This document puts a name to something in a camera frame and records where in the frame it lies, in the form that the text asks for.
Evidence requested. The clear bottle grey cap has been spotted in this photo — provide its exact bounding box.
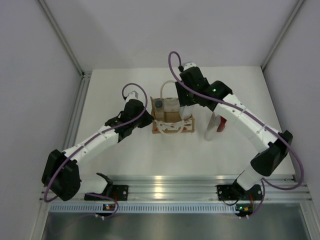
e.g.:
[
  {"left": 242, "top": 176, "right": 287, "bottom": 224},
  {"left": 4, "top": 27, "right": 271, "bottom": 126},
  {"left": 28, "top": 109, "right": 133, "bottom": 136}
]
[{"left": 154, "top": 99, "right": 165, "bottom": 121}]

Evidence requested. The burlap watermelon print bag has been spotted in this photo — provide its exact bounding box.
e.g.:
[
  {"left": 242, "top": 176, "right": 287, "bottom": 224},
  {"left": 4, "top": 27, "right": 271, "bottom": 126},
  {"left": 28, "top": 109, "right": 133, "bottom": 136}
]
[{"left": 150, "top": 80, "right": 195, "bottom": 136}]

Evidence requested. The clear plastic pouch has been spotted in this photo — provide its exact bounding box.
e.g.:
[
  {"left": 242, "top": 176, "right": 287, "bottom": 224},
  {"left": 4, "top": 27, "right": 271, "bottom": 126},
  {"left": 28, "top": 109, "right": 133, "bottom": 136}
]
[{"left": 204, "top": 112, "right": 221, "bottom": 142}]

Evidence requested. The red bottle red cap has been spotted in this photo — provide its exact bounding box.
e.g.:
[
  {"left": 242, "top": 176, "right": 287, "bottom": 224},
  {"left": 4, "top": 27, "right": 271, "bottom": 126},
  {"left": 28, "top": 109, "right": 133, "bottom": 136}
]
[{"left": 216, "top": 116, "right": 227, "bottom": 133}]

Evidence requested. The white bottle grey cap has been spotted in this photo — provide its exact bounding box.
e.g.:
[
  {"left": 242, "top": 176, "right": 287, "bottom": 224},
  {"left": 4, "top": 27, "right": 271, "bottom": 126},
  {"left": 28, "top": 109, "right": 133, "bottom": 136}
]
[{"left": 179, "top": 105, "right": 194, "bottom": 120}]

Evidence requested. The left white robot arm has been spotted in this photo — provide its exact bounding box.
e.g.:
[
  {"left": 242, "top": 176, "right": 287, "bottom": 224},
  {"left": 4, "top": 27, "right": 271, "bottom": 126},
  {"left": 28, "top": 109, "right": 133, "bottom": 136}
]
[{"left": 41, "top": 99, "right": 154, "bottom": 203}]

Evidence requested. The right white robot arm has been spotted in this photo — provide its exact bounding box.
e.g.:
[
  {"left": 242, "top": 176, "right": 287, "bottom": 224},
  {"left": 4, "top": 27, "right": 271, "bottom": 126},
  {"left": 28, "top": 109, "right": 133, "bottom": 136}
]
[{"left": 175, "top": 63, "right": 293, "bottom": 200}]

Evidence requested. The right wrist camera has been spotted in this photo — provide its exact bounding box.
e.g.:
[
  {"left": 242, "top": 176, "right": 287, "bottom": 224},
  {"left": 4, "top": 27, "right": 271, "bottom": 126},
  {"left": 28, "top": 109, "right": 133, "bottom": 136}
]
[{"left": 182, "top": 62, "right": 197, "bottom": 71}]

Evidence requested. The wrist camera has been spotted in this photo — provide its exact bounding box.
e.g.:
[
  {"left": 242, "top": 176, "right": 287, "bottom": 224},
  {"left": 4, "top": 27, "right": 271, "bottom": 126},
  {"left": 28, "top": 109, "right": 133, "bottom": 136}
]
[
  {"left": 125, "top": 90, "right": 139, "bottom": 102},
  {"left": 182, "top": 62, "right": 197, "bottom": 71}
]

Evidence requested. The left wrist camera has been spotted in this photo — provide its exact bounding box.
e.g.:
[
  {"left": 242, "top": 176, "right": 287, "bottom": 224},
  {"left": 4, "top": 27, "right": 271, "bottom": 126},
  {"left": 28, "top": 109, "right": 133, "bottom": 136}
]
[{"left": 125, "top": 90, "right": 139, "bottom": 102}]

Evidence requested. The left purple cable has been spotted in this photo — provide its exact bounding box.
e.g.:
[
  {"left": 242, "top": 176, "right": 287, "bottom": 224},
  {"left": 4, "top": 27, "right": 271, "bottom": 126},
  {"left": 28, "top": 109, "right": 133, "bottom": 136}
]
[{"left": 43, "top": 82, "right": 147, "bottom": 221}]

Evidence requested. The purple cable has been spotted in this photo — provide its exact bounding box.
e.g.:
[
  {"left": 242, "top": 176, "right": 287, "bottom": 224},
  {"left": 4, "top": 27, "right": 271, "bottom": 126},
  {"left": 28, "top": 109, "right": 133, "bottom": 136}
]
[
  {"left": 43, "top": 82, "right": 147, "bottom": 221},
  {"left": 167, "top": 51, "right": 304, "bottom": 219}
]

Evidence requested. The left aluminium frame post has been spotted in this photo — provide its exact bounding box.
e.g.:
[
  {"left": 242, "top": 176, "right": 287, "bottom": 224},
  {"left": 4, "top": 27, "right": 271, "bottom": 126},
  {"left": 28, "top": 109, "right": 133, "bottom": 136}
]
[{"left": 36, "top": 0, "right": 92, "bottom": 149}]

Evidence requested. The aluminium frame post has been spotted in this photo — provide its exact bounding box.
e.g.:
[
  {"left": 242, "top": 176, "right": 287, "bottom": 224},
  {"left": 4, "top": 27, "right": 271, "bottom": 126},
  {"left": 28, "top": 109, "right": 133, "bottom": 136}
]
[
  {"left": 36, "top": 0, "right": 92, "bottom": 149},
  {"left": 260, "top": 0, "right": 308, "bottom": 72}
]

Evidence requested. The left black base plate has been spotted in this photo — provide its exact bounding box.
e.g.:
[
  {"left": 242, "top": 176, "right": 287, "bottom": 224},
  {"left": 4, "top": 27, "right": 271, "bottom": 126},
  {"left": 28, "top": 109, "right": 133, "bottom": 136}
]
[{"left": 84, "top": 184, "right": 129, "bottom": 202}]

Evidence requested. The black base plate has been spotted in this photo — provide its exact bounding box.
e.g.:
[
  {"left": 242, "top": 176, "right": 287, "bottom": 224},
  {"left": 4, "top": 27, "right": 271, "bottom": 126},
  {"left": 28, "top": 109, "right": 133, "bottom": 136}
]
[
  {"left": 84, "top": 184, "right": 129, "bottom": 202},
  {"left": 216, "top": 184, "right": 262, "bottom": 202}
]

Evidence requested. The aluminium mounting rail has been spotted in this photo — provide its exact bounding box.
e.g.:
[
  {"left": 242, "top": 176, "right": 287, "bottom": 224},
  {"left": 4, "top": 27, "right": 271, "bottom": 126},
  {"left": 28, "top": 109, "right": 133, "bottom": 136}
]
[{"left": 39, "top": 174, "right": 313, "bottom": 204}]

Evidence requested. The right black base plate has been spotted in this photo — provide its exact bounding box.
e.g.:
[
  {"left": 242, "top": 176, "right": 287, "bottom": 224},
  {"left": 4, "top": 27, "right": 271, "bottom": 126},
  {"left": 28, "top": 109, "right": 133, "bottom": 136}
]
[{"left": 216, "top": 184, "right": 262, "bottom": 202}]

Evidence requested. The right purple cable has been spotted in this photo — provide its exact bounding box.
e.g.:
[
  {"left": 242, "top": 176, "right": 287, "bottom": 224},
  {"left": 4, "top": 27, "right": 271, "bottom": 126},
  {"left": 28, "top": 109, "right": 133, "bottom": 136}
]
[{"left": 167, "top": 51, "right": 304, "bottom": 219}]

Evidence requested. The right aluminium frame post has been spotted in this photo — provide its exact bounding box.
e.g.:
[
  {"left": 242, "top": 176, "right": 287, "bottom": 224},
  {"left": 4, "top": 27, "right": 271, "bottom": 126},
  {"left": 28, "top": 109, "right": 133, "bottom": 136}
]
[{"left": 260, "top": 0, "right": 308, "bottom": 72}]

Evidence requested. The perforated cable duct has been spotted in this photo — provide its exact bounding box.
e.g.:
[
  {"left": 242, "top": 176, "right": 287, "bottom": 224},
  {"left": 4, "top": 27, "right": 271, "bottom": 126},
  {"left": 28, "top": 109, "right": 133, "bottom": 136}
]
[{"left": 49, "top": 203, "right": 250, "bottom": 214}]

